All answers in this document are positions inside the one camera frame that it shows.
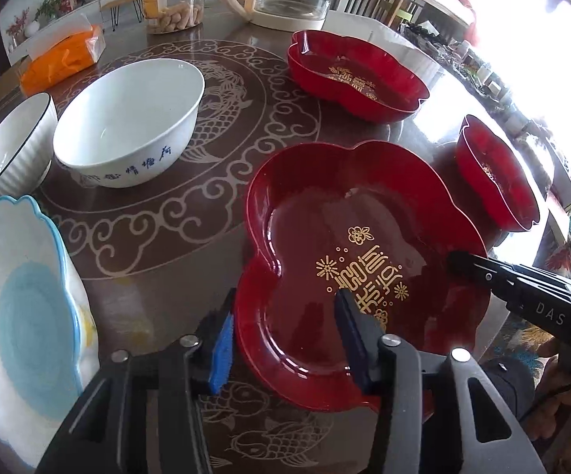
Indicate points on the large red flower-shaped plate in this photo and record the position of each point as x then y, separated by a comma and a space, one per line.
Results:
315, 237

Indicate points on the small red flower-shaped plate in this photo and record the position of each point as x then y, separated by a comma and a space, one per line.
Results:
495, 173

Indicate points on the white and blue scalloped plate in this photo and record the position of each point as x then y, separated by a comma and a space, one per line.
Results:
28, 316

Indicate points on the white bowl with blue print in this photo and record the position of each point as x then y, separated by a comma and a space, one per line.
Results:
127, 118

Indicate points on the dark wooden chair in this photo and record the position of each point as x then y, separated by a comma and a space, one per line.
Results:
371, 0

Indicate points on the person's right hand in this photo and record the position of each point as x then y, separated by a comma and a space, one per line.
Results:
569, 407

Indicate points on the white floral tv cabinet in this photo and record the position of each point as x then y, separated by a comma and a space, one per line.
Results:
28, 22

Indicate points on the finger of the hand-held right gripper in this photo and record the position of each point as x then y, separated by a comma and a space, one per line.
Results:
478, 267

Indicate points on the white ribbed black-rimmed bowl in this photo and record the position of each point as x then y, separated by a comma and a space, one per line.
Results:
11, 148

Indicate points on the cardboard box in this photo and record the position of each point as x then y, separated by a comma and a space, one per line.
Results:
3, 86

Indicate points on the orange tissue pack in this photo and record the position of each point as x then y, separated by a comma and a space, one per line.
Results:
65, 59

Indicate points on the red cloth item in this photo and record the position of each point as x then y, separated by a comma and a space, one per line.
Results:
458, 5

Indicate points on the medium red flower-shaped plate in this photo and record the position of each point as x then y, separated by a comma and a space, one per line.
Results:
354, 76

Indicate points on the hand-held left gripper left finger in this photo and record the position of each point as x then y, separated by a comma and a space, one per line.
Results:
222, 350

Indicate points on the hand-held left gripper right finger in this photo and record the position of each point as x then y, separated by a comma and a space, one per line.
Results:
353, 340

